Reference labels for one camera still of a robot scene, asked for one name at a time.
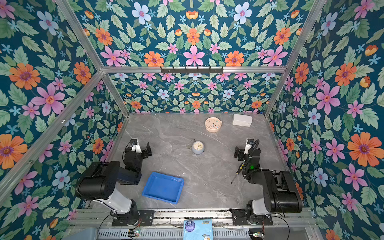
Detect black yellow screwdriver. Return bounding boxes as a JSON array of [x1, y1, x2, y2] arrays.
[[231, 163, 245, 184]]

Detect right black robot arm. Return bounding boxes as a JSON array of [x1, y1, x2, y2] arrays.
[[233, 139, 303, 226]]

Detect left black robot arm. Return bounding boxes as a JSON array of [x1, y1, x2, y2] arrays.
[[76, 139, 152, 226]]

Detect blue plastic bin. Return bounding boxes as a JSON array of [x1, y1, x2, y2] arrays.
[[142, 172, 184, 205]]

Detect white rectangular box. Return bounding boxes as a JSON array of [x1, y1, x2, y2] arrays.
[[232, 114, 253, 127]]

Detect peach round clock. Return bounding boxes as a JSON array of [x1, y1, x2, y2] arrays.
[[205, 117, 223, 133]]

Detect blue alarm clock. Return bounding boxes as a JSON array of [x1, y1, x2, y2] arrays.
[[187, 139, 205, 155]]

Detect blue tissue pack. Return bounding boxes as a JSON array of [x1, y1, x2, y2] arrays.
[[183, 219, 214, 240]]

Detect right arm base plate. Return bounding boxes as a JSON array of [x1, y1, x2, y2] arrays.
[[229, 209, 273, 227]]

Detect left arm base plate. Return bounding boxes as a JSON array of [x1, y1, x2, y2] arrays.
[[112, 210, 155, 227]]

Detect black hook rail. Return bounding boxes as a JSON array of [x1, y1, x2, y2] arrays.
[[160, 67, 224, 74]]

